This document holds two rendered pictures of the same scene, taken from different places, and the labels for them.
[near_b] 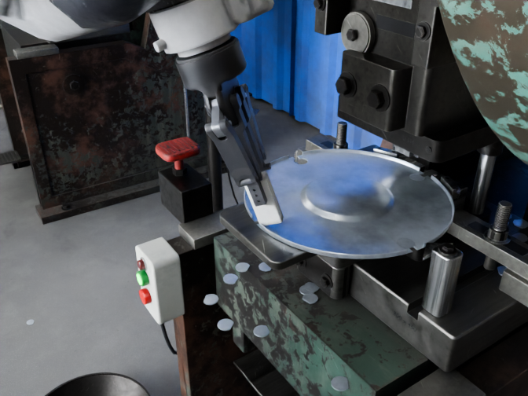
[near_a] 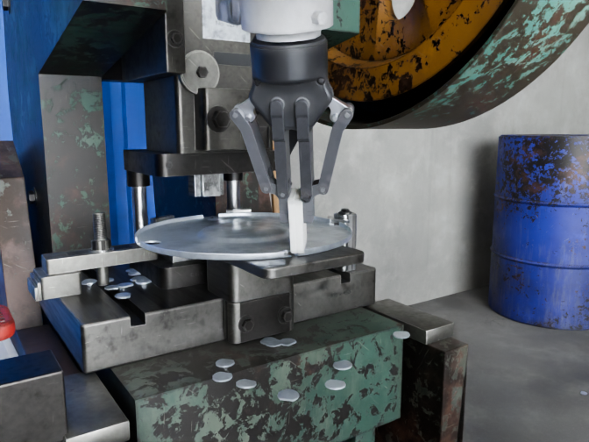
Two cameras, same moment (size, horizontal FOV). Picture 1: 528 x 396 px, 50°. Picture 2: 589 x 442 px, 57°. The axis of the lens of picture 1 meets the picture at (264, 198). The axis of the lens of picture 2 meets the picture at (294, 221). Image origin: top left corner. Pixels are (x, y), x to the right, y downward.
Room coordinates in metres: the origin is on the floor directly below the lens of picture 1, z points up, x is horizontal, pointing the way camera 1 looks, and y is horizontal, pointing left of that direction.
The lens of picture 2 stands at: (0.61, 0.61, 0.93)
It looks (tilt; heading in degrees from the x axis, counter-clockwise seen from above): 10 degrees down; 270
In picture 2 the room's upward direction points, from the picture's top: straight up
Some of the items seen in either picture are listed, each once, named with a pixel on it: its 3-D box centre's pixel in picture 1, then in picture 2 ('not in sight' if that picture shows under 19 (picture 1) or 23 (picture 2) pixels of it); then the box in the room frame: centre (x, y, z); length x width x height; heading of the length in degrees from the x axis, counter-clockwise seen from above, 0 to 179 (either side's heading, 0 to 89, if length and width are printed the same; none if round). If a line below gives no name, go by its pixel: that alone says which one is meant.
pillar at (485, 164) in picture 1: (485, 170); (233, 196); (0.72, -0.32, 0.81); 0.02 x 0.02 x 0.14
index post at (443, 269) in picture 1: (441, 278); (344, 238); (0.54, -0.22, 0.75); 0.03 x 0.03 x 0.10; 34
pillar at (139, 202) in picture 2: not in sight; (139, 204); (0.86, -0.23, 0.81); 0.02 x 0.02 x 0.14
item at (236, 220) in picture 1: (318, 245); (263, 287); (0.66, -0.08, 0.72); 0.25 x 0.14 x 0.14; 124
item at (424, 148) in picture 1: (419, 122); (202, 167); (0.76, -0.23, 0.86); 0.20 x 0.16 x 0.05; 34
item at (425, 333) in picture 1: (401, 231); (207, 286); (0.75, -0.22, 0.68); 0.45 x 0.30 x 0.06; 34
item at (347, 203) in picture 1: (346, 196); (245, 231); (0.68, -0.12, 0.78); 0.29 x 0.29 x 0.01
